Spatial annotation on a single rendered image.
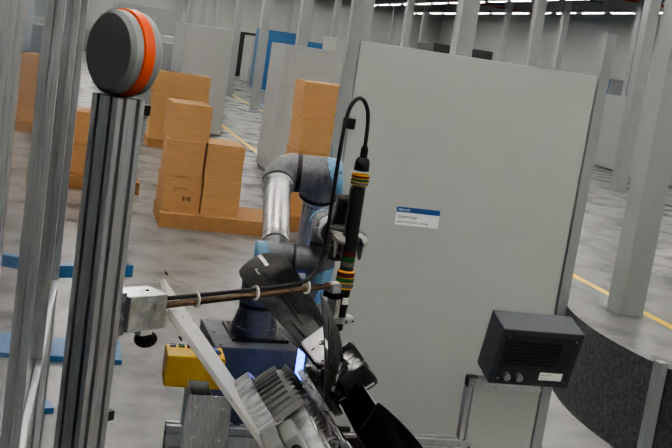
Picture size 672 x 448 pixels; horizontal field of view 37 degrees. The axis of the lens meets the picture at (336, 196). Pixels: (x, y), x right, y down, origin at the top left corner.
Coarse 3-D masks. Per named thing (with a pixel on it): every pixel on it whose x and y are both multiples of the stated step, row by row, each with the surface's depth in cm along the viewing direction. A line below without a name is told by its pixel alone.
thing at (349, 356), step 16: (352, 352) 232; (304, 368) 233; (352, 368) 230; (368, 368) 230; (320, 384) 228; (336, 384) 231; (352, 384) 230; (368, 384) 232; (336, 400) 231; (336, 416) 231
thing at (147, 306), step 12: (132, 288) 196; (144, 288) 198; (132, 300) 190; (144, 300) 192; (156, 300) 194; (120, 312) 190; (132, 312) 190; (144, 312) 192; (156, 312) 195; (120, 324) 190; (132, 324) 191; (144, 324) 193; (156, 324) 195
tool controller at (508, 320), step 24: (504, 312) 294; (504, 336) 286; (528, 336) 287; (552, 336) 289; (576, 336) 291; (480, 360) 299; (504, 360) 290; (528, 360) 291; (552, 360) 293; (528, 384) 295; (552, 384) 297
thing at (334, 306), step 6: (330, 282) 239; (336, 288) 237; (324, 294) 239; (330, 294) 238; (336, 294) 237; (342, 294) 239; (330, 300) 240; (336, 300) 238; (330, 306) 240; (336, 306) 239; (336, 312) 239; (336, 318) 240; (342, 318) 241; (348, 318) 241
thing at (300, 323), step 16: (256, 256) 238; (272, 256) 243; (240, 272) 230; (272, 272) 238; (288, 272) 243; (272, 304) 232; (288, 304) 235; (304, 304) 238; (288, 320) 233; (304, 320) 236; (320, 320) 239; (304, 336) 233
